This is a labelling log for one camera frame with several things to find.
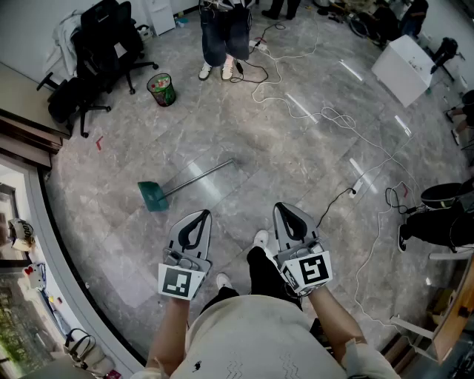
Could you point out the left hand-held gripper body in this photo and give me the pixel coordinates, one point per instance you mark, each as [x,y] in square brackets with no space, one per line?
[177,281]

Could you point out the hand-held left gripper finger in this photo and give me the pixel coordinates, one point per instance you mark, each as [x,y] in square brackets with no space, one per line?
[205,240]
[177,231]

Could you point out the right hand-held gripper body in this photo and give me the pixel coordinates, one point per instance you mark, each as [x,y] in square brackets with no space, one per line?
[311,270]

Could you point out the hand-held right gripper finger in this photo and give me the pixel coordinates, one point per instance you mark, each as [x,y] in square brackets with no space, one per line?
[280,229]
[307,229]

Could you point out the person's right forearm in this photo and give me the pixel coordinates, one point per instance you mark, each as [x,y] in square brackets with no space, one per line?
[333,322]

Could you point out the person's left forearm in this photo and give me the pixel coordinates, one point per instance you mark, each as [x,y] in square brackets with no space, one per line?
[170,329]

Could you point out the person's white right shoe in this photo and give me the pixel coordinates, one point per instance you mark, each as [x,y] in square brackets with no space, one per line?
[261,238]

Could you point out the person's white shoe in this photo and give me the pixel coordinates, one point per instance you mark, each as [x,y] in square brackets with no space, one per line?
[261,238]
[224,280]

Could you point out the person's white left shoe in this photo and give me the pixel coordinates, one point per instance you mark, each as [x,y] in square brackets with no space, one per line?
[224,280]

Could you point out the person's black trousers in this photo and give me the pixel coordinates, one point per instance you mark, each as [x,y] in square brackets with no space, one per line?
[264,272]

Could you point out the white power strip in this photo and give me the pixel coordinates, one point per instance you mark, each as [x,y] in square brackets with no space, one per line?
[258,44]
[355,188]

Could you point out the red tape mark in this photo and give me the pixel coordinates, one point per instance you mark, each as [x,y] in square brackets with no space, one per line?
[99,144]

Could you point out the black round stool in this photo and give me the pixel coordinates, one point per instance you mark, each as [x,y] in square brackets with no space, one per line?
[440,194]

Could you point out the white plush toy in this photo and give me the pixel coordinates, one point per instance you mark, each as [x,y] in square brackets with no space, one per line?
[34,277]

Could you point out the wooden desk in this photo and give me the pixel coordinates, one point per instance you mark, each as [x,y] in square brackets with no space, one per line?
[453,314]

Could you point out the white printed bag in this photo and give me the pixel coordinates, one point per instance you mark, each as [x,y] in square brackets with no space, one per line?
[20,233]

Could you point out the low black office chair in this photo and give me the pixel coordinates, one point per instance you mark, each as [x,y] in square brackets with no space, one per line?
[66,100]

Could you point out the brown wooden cabinet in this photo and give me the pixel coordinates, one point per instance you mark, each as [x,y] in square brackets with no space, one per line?
[26,137]

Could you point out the white box table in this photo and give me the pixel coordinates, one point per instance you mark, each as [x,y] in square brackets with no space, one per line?
[403,68]

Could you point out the small white bag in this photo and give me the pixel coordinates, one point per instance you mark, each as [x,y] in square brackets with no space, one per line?
[145,32]

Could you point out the tall black office chair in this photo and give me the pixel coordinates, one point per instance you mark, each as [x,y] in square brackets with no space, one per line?
[107,40]

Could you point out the white cabinet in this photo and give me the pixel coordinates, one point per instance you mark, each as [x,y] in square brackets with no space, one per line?
[163,16]

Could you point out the white cloth on chair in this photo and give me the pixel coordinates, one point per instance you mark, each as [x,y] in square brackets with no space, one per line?
[64,40]

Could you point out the white metal frame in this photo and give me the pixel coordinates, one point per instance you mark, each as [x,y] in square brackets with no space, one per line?
[411,327]

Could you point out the black wheeled frame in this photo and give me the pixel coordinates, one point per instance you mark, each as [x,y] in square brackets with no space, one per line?
[374,26]

